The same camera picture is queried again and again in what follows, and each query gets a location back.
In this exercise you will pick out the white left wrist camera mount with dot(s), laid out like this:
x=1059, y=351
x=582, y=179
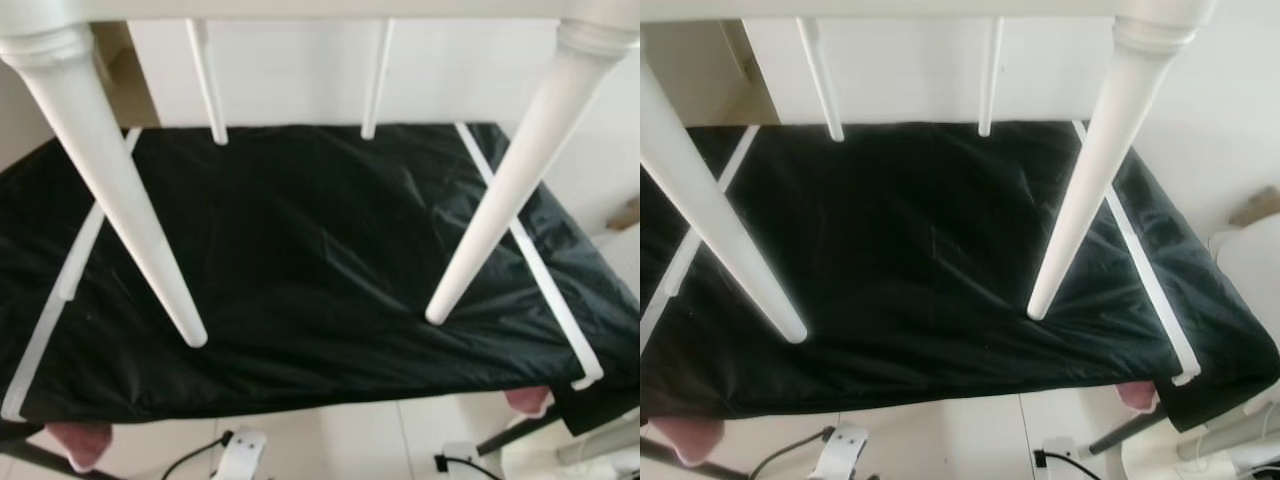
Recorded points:
x=243, y=455
x=840, y=452

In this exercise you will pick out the red patterned cloth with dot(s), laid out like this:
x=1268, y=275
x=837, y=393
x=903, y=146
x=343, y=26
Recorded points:
x=528, y=400
x=688, y=440
x=80, y=445
x=1138, y=395

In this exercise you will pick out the white tape strip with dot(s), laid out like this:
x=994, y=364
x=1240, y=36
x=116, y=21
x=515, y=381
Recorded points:
x=685, y=255
x=545, y=285
x=1150, y=285
x=70, y=275

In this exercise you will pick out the white standing fan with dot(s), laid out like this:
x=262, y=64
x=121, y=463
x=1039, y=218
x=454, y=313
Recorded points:
x=620, y=440
x=1250, y=280

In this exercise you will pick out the small brown lumpy object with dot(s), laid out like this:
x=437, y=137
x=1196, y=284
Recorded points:
x=1258, y=207
x=627, y=215

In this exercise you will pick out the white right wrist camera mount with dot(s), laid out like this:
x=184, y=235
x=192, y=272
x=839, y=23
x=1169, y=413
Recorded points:
x=462, y=455
x=1058, y=452

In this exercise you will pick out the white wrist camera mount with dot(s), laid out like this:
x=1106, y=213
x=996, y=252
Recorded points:
x=462, y=455
x=1058, y=452
x=243, y=455
x=840, y=452

